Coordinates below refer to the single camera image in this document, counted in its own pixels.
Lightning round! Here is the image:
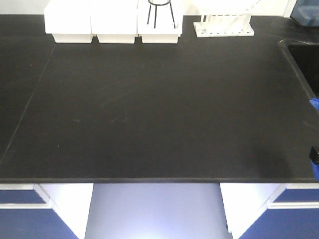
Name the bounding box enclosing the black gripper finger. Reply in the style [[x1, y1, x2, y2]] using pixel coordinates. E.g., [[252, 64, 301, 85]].
[[309, 146, 319, 165]]

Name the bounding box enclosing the blue cloth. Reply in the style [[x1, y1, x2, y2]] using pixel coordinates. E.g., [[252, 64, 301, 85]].
[[309, 98, 319, 111]]

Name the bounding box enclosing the right blue cabinet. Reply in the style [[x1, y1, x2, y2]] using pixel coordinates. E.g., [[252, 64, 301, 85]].
[[220, 183, 319, 239]]

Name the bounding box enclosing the blue cabinet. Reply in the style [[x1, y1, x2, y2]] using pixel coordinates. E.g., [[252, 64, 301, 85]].
[[0, 183, 93, 239], [220, 183, 319, 239]]

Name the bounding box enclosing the black sink basin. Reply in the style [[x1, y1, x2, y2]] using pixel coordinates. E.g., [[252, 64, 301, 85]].
[[278, 39, 319, 99]]

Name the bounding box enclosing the blue container at corner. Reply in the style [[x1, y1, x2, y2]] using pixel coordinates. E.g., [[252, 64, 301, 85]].
[[290, 0, 319, 27]]

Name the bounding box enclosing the white test tube rack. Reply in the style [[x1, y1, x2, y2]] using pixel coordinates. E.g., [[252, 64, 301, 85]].
[[193, 0, 260, 38]]

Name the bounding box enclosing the right white storage bin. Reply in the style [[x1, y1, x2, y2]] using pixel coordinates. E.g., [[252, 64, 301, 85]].
[[138, 0, 183, 44]]

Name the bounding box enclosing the white storage bin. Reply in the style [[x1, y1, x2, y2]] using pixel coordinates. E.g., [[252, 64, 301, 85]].
[[44, 0, 94, 43], [91, 0, 138, 44], [138, 0, 183, 44]]

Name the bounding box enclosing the middle white storage bin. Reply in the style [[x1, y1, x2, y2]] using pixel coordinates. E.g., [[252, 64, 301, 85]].
[[91, 0, 138, 44]]

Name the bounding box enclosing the left white storage bin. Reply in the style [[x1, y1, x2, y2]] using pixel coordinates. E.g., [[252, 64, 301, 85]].
[[44, 0, 94, 43]]

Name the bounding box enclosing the left blue cabinet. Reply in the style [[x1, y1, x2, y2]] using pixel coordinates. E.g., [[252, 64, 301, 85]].
[[0, 183, 93, 239]]

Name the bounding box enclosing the black wire tripod stand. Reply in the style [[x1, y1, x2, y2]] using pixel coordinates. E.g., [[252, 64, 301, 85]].
[[147, 0, 176, 29]]

